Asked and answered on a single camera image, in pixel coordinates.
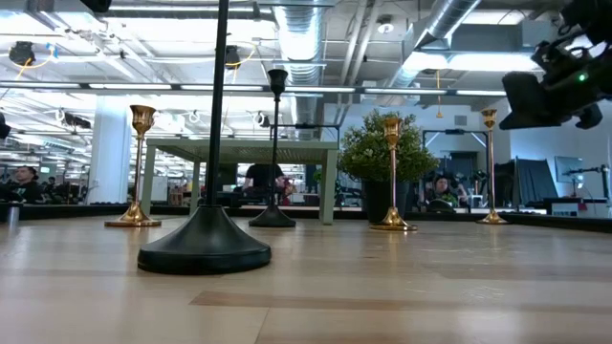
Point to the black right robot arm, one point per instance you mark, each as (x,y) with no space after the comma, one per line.
(593,19)

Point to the silver ventilation duct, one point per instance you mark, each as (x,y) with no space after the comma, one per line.
(301,33)
(444,19)

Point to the pale green perforated metal shelf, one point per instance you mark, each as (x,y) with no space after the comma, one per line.
(239,150)

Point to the short gold candlestick holder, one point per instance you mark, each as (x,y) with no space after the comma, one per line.
(134,217)
(393,221)

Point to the tall gold candlestick holder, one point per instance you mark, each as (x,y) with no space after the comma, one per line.
(491,219)

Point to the black backdrop curtain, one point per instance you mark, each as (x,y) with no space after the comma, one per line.
(526,181)

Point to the tall black candlestick holder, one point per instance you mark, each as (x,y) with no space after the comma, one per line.
(205,248)
(271,219)

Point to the white building column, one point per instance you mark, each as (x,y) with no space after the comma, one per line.
(110,153)

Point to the silver metal cylinder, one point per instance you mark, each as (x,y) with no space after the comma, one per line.
(13,215)

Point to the person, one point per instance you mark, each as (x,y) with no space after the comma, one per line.
(24,188)
(442,188)
(262,174)

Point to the potted green plant white flowers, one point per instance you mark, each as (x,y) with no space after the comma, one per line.
(368,153)

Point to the white box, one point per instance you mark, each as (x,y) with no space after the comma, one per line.
(569,208)

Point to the black ceiling camera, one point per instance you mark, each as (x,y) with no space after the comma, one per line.
(233,56)
(21,51)

